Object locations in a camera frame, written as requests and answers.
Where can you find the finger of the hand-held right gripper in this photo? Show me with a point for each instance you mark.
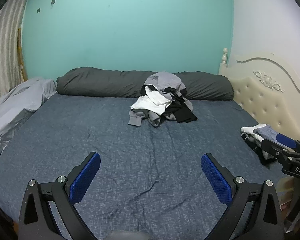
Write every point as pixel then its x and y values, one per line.
pixel 275 148
pixel 287 141

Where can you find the wooden frame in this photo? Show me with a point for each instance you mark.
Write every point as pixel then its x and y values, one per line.
pixel 20 55

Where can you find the black garment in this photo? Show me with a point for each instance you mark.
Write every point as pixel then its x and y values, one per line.
pixel 182 113

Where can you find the striped curtain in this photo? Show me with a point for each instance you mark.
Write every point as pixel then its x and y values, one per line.
pixel 5 50

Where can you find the cream bed headboard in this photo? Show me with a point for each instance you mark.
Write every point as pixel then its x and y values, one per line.
pixel 265 100

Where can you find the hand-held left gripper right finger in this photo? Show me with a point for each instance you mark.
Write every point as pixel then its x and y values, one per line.
pixel 216 180

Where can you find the light grey blanket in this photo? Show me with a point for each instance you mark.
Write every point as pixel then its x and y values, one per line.
pixel 17 110

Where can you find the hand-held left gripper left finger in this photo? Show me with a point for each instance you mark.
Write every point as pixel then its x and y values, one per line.
pixel 86 177

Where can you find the grey jacket with black collar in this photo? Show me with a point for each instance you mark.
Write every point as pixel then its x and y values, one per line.
pixel 165 81

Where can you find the folded clothes stack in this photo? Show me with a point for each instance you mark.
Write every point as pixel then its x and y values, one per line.
pixel 255 135

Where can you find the white garment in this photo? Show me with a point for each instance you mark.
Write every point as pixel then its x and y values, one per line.
pixel 150 103

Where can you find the dark grey bolster pillow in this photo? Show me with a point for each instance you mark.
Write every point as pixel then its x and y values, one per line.
pixel 102 82

